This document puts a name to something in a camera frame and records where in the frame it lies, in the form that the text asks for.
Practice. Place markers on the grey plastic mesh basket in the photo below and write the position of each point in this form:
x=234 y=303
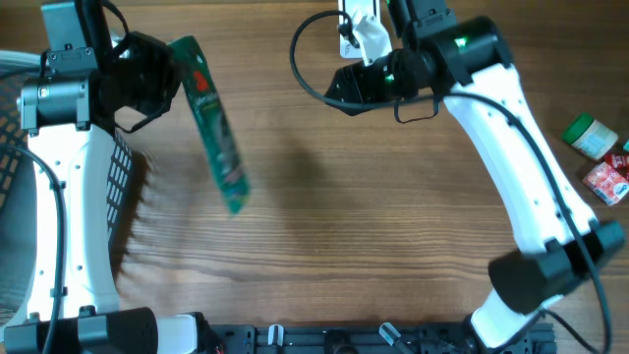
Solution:
x=18 y=238

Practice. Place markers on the white barcode scanner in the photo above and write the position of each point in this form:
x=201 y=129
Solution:
x=349 y=47

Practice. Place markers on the green snack bag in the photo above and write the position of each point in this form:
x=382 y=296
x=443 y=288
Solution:
x=212 y=122

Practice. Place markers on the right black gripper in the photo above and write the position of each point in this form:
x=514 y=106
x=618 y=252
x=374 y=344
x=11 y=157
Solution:
x=350 y=86

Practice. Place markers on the green lid white jar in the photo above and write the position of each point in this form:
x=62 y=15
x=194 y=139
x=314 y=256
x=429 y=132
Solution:
x=589 y=136

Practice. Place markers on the red coffee stick sachet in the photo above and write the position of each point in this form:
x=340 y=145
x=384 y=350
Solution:
x=617 y=160

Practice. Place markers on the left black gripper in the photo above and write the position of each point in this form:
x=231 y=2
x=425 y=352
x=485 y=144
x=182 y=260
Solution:
x=162 y=54

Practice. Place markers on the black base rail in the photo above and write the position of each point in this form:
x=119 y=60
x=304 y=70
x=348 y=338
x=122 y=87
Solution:
x=437 y=338

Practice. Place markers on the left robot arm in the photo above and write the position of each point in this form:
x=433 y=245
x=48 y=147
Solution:
x=82 y=171

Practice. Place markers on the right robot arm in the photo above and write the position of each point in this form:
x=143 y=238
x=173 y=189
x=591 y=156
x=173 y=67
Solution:
x=468 y=67

